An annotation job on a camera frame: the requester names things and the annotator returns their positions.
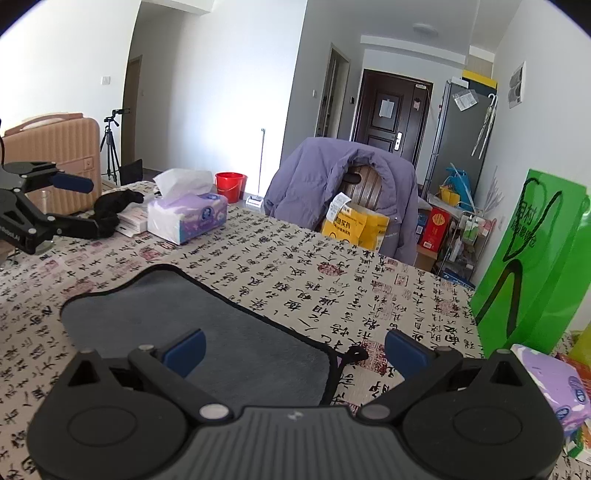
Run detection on purple and grey towel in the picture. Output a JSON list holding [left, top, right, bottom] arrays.
[[59, 263, 370, 409]]

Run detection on clear drinking glass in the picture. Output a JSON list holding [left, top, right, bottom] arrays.
[[35, 189, 52, 214]]

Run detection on pink ribbed suitcase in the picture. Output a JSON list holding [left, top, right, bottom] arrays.
[[3, 113, 102, 215]]

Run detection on black crumpled cloth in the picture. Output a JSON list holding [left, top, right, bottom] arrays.
[[90, 189, 144, 236]]

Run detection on small white medicine box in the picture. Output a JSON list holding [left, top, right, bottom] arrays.
[[115, 205, 148, 238]]

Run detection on red gift box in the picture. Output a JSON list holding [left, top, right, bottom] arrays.
[[419, 207, 452, 253]]

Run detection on white purple tissue pack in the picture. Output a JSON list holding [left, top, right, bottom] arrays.
[[147, 168, 228, 245]]

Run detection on green shopping bag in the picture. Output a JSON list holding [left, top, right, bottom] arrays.
[[470, 170, 590, 356]]

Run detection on yellow cardboard box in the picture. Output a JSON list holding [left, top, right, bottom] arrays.
[[322, 192, 390, 251]]

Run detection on purple tissue pack right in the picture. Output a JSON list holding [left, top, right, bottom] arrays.
[[511, 344, 590, 438]]

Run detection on red bucket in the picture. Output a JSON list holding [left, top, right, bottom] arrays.
[[215, 172, 246, 204]]

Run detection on wooden chair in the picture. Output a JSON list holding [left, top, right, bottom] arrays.
[[341, 165, 382, 210]]

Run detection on grey refrigerator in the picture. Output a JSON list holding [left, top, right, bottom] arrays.
[[422, 78, 490, 198]]

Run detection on white umbrella on fridge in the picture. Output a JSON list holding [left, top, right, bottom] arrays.
[[471, 93, 498, 160]]

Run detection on dark entrance door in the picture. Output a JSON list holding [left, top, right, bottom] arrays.
[[352, 69, 433, 166]]

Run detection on yellow box atop fridge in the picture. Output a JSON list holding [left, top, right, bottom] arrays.
[[462, 70, 498, 96]]

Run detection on black camera tripod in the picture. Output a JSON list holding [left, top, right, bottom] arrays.
[[100, 108, 131, 184]]

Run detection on wire storage rack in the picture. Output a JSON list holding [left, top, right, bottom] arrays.
[[435, 211, 497, 289]]

